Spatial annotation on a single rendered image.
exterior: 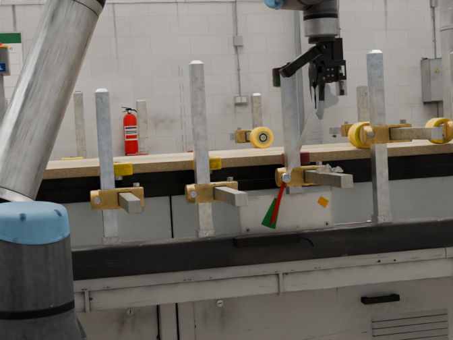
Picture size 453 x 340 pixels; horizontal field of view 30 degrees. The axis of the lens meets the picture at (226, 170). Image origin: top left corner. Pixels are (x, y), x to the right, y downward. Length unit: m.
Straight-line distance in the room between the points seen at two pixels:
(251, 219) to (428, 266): 0.54
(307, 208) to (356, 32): 8.06
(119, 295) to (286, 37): 7.88
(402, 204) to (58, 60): 1.29
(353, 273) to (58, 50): 1.10
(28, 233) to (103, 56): 8.03
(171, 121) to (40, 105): 7.87
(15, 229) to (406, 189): 1.47
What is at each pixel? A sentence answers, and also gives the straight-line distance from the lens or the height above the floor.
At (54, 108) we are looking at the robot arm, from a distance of 1.70.
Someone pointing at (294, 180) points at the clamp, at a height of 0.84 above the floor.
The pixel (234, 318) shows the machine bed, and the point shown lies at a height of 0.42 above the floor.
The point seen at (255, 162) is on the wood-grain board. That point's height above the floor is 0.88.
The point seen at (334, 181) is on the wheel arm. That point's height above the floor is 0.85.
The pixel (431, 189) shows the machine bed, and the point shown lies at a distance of 2.67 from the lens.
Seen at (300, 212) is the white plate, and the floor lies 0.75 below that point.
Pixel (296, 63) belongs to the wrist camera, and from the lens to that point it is 2.20.
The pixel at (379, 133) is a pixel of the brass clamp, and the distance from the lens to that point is 2.35.
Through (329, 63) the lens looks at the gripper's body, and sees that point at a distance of 2.22.
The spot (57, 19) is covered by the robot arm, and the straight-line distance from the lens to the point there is 1.74.
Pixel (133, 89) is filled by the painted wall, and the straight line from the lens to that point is 9.48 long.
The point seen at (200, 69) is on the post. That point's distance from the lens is 2.23.
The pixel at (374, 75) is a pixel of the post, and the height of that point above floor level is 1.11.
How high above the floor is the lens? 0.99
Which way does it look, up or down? 3 degrees down
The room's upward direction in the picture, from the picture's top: 3 degrees counter-clockwise
